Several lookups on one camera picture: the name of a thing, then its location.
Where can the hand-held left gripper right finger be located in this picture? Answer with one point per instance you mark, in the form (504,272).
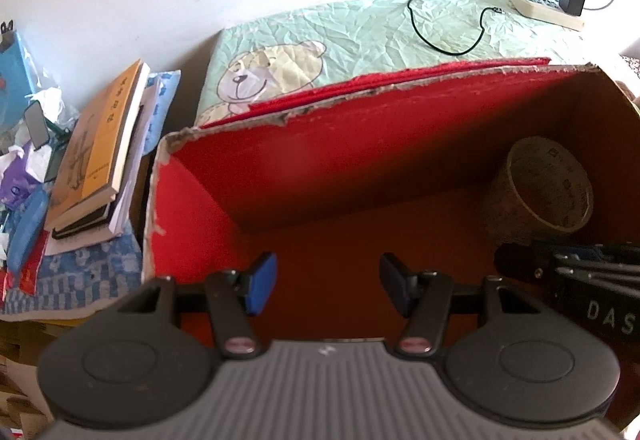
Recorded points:
(394,286)

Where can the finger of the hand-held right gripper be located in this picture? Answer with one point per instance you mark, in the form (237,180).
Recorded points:
(522,265)

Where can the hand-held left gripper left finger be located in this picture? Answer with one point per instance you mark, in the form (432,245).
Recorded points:
(263,282)

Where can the beige paper cup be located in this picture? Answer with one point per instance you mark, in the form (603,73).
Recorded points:
(542,192)

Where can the red cardboard box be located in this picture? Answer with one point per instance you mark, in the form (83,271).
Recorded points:
(350,180)

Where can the blue checkered cloth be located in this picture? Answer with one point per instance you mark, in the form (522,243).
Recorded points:
(75,280)

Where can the blue pencil case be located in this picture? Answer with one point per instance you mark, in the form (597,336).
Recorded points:
(26,232)

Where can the green bear-print blanket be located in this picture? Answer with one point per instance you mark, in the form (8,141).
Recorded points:
(360,39)

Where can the white power strip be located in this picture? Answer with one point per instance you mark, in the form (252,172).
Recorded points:
(545,7)

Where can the black smartphone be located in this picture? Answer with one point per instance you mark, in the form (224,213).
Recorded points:
(36,124)

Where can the light blue box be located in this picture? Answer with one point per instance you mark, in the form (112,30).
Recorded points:
(12,84)

